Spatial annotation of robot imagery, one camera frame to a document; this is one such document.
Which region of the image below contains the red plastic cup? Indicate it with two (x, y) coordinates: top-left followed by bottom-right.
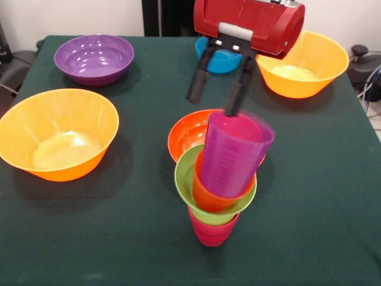
(192, 151), (256, 213)

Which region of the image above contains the blue plastic bowl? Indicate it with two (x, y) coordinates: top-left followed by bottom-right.
(195, 36), (242, 74)

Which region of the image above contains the tangle of cables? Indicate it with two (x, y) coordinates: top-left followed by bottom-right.
(355, 50), (381, 120)

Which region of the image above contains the large orange plastic bowl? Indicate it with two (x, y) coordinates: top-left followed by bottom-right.
(255, 30), (350, 100)
(0, 88), (120, 182)

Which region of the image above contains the dark green table cloth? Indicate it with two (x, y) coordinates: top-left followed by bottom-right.
(0, 35), (381, 286)

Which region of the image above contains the red plastic bowl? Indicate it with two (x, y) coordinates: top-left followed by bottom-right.
(167, 108), (267, 167)

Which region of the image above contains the green plastic bowl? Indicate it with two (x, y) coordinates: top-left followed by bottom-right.
(174, 148), (258, 216)

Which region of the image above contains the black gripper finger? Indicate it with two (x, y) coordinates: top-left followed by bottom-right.
(223, 53), (257, 117)
(186, 41), (220, 105)

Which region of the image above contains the green plastic cup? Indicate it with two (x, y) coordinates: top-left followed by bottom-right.
(189, 205), (241, 226)

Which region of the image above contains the purple plastic bowl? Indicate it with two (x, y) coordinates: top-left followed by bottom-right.
(53, 34), (135, 88)

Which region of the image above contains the purple plastic cup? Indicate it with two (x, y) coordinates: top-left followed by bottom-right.
(199, 110), (275, 198)

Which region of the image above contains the pink plastic cup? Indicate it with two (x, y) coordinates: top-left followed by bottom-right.
(188, 205), (241, 247)

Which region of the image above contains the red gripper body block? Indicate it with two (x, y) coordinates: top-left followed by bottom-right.
(193, 0), (307, 60)

